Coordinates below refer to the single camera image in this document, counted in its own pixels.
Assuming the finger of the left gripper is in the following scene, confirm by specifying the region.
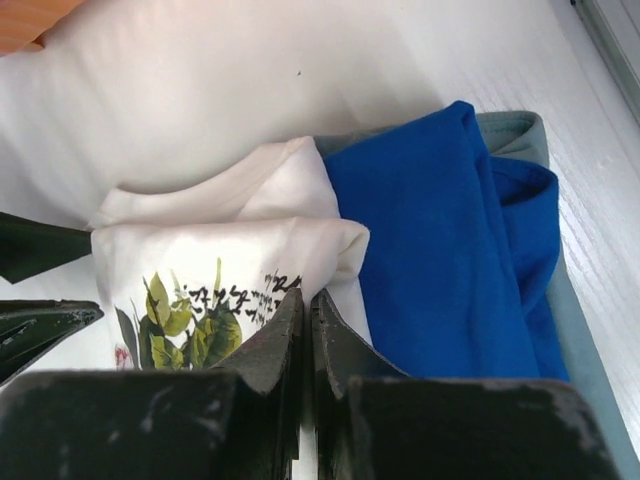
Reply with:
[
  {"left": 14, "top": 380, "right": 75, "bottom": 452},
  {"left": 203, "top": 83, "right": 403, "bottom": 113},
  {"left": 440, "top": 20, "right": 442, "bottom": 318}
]
[
  {"left": 1, "top": 300, "right": 104, "bottom": 385},
  {"left": 1, "top": 213, "right": 91, "bottom": 284}
]

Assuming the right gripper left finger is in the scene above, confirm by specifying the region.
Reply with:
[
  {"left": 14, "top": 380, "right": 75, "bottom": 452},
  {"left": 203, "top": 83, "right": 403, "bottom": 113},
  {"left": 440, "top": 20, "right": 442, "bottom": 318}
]
[{"left": 207, "top": 288, "right": 305, "bottom": 460}]

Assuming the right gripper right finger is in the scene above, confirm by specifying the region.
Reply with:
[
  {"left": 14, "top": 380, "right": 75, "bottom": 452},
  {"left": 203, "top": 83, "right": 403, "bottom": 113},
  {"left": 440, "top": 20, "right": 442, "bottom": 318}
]
[{"left": 311, "top": 290, "right": 408, "bottom": 435}]

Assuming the white floral t shirt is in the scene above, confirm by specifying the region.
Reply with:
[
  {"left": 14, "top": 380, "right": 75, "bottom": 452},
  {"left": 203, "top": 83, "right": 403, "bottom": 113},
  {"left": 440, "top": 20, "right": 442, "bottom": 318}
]
[{"left": 89, "top": 137, "right": 369, "bottom": 370}]

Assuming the orange plastic basket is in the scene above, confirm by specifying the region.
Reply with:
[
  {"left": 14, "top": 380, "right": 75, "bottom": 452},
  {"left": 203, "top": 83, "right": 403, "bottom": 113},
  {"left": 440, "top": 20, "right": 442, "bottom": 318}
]
[{"left": 0, "top": 0, "right": 84, "bottom": 56}]

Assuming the folded light blue t shirt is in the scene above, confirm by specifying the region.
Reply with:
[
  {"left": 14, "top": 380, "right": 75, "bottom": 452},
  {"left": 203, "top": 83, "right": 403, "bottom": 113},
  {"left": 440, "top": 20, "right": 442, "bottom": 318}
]
[{"left": 316, "top": 111, "right": 639, "bottom": 479}]

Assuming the aluminium frame rail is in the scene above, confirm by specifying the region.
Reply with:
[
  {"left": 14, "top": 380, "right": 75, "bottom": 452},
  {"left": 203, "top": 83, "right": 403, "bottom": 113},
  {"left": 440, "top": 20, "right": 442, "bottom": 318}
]
[{"left": 570, "top": 0, "right": 640, "bottom": 123}]

